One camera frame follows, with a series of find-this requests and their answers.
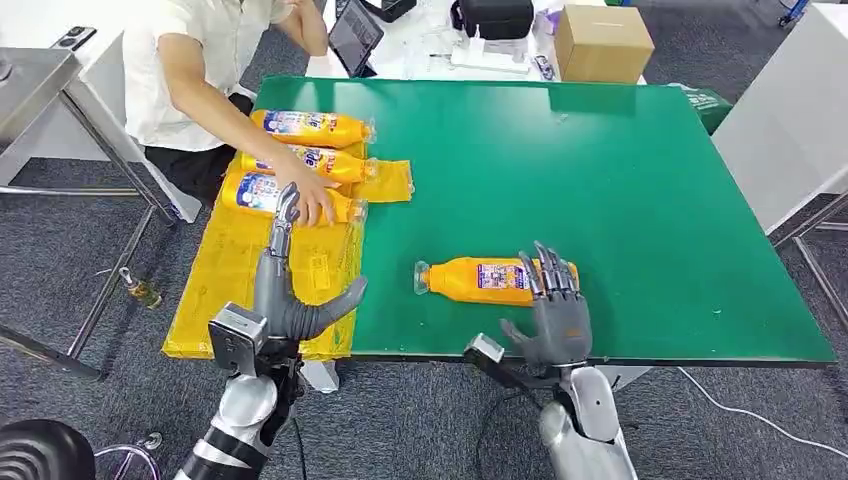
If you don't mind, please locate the black smartphone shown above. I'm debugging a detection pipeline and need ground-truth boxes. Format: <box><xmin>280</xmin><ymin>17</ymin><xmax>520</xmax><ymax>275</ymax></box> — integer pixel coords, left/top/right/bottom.
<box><xmin>51</xmin><ymin>25</ymin><xmax>99</xmax><ymax>53</ymax></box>

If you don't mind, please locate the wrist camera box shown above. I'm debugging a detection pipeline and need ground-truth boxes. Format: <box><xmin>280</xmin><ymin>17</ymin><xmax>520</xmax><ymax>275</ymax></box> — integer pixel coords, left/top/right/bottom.
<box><xmin>462</xmin><ymin>332</ymin><xmax>533</xmax><ymax>393</ymax></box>
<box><xmin>207</xmin><ymin>301</ymin><xmax>270</xmax><ymax>378</ymax></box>

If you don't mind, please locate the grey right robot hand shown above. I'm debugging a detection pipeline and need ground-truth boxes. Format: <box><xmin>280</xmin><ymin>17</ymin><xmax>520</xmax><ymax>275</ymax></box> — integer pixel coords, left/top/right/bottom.
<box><xmin>500</xmin><ymin>240</ymin><xmax>595</xmax><ymax>370</ymax></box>

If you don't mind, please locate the yellow plastic sheet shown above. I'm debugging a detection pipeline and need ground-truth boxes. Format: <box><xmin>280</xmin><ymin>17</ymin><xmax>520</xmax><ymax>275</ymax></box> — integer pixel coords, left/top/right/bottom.
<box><xmin>162</xmin><ymin>125</ymin><xmax>416</xmax><ymax>363</ymax></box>

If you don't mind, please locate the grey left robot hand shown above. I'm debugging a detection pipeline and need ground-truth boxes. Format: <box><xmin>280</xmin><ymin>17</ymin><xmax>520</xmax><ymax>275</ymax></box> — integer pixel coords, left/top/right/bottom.
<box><xmin>251</xmin><ymin>182</ymin><xmax>370</xmax><ymax>343</ymax></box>

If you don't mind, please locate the small glass bottle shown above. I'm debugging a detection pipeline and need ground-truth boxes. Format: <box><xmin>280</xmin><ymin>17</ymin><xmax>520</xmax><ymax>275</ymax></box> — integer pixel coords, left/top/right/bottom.
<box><xmin>118</xmin><ymin>266</ymin><xmax>164</xmax><ymax>311</ymax></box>

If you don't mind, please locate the black bag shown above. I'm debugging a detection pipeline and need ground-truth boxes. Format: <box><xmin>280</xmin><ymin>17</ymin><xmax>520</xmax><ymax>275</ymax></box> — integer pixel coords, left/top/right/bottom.
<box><xmin>450</xmin><ymin>0</ymin><xmax>536</xmax><ymax>42</ymax></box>

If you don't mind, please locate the black tablet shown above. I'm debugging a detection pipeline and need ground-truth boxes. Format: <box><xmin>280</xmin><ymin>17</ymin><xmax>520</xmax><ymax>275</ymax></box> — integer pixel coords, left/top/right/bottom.
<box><xmin>327</xmin><ymin>0</ymin><xmax>386</xmax><ymax>80</ymax></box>

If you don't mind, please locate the black flat device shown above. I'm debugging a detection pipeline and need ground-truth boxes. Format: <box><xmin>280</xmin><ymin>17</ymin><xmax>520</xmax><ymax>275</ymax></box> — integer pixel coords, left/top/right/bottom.
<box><xmin>357</xmin><ymin>0</ymin><xmax>419</xmax><ymax>25</ymax></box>

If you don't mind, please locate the black ribbed round object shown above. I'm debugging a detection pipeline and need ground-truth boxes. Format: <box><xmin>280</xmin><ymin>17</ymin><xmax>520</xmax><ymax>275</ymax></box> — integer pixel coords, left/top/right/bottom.
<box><xmin>0</xmin><ymin>418</ymin><xmax>98</xmax><ymax>480</ymax></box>

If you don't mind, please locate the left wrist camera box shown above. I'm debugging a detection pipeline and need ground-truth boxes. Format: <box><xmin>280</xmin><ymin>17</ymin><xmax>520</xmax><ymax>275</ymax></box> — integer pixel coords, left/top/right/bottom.
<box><xmin>207</xmin><ymin>301</ymin><xmax>270</xmax><ymax>378</ymax></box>

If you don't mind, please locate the white floor cable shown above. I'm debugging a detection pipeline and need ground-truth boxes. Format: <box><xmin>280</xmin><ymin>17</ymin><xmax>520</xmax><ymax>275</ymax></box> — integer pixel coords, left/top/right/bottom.
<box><xmin>675</xmin><ymin>365</ymin><xmax>848</xmax><ymax>460</ymax></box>

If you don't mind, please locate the steel table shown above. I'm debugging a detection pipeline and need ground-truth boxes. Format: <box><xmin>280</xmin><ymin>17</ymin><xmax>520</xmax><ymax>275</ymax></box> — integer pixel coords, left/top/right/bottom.
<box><xmin>0</xmin><ymin>46</ymin><xmax>203</xmax><ymax>383</ymax></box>

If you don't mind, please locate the person's right hand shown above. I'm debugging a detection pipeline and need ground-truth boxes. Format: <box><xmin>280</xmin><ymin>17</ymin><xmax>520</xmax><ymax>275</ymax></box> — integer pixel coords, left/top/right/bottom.
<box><xmin>274</xmin><ymin>160</ymin><xmax>340</xmax><ymax>229</ymax></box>

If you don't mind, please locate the person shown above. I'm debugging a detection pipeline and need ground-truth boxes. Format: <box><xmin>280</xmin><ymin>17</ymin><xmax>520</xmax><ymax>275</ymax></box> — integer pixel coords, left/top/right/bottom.
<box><xmin>121</xmin><ymin>0</ymin><xmax>339</xmax><ymax>228</ymax></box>

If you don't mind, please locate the orange drink bottle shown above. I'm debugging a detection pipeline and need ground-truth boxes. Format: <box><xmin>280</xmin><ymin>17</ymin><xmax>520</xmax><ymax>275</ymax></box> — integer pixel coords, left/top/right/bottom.
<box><xmin>413</xmin><ymin>256</ymin><xmax>582</xmax><ymax>308</ymax></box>
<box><xmin>239</xmin><ymin>144</ymin><xmax>381</xmax><ymax>185</ymax></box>
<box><xmin>219</xmin><ymin>170</ymin><xmax>370</xmax><ymax>227</ymax></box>
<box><xmin>249</xmin><ymin>108</ymin><xmax>378</xmax><ymax>150</ymax></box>

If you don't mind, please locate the white desk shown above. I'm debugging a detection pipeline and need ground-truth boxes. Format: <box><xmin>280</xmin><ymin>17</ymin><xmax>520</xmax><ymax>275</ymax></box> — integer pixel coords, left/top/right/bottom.
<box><xmin>305</xmin><ymin>0</ymin><xmax>648</xmax><ymax>86</ymax></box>

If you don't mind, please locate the brown cardboard box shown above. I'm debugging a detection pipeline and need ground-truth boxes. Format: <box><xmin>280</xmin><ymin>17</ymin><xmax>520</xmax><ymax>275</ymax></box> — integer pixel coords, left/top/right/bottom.
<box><xmin>553</xmin><ymin>4</ymin><xmax>656</xmax><ymax>85</ymax></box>

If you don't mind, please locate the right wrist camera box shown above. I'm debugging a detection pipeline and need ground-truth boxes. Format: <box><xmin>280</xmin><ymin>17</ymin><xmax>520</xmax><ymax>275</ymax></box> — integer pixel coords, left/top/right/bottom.
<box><xmin>462</xmin><ymin>332</ymin><xmax>533</xmax><ymax>393</ymax></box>

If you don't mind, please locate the thin looped cable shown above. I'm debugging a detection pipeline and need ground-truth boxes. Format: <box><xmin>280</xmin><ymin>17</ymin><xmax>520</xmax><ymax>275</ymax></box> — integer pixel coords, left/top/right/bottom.
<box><xmin>94</xmin><ymin>432</ymin><xmax>165</xmax><ymax>480</ymax></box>

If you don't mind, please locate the green bag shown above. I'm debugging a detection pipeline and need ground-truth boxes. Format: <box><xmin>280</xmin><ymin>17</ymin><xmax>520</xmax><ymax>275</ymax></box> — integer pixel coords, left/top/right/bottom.
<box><xmin>669</xmin><ymin>84</ymin><xmax>735</xmax><ymax>137</ymax></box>

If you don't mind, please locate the green table mat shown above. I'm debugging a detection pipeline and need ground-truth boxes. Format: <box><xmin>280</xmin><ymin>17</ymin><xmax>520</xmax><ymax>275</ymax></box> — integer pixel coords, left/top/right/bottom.
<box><xmin>254</xmin><ymin>76</ymin><xmax>837</xmax><ymax>365</ymax></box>

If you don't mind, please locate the white side table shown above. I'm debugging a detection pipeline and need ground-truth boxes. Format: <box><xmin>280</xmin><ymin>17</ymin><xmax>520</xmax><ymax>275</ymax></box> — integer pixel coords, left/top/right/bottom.
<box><xmin>710</xmin><ymin>3</ymin><xmax>848</xmax><ymax>337</ymax></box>

